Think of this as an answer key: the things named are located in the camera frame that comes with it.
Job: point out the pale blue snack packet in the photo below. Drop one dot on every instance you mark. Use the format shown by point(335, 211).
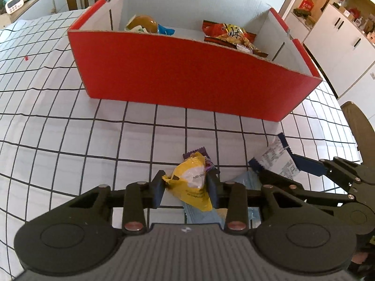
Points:
point(202, 215)

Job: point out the checked white tablecloth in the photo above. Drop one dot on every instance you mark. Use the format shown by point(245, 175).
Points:
point(58, 123)

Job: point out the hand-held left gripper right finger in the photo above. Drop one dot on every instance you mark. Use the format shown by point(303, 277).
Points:
point(212, 188)

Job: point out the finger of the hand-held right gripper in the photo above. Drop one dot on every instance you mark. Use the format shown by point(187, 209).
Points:
point(322, 199)
point(309, 166)

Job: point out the red cardboard box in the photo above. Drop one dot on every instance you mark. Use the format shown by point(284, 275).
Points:
point(190, 76)

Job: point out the white kitchen timer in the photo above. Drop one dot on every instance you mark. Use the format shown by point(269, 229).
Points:
point(13, 4)

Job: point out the wooden side counter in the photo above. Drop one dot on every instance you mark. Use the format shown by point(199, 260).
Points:
point(38, 1)

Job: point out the yellow snack packet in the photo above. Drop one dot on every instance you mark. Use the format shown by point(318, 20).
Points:
point(190, 181)

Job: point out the purple snack packet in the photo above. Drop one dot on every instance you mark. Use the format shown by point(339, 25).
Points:
point(200, 154)

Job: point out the golden bun packet blue end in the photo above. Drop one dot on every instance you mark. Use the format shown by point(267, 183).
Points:
point(142, 22)

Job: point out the red bag on shelf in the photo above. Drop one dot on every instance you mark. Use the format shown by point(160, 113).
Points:
point(306, 5)

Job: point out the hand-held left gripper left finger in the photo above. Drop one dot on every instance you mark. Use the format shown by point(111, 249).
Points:
point(158, 190)

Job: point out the white and blue snack packet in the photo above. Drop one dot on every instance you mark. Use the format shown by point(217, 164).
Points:
point(275, 156)

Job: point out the red snack bag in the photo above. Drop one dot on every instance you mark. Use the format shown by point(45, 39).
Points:
point(231, 35)

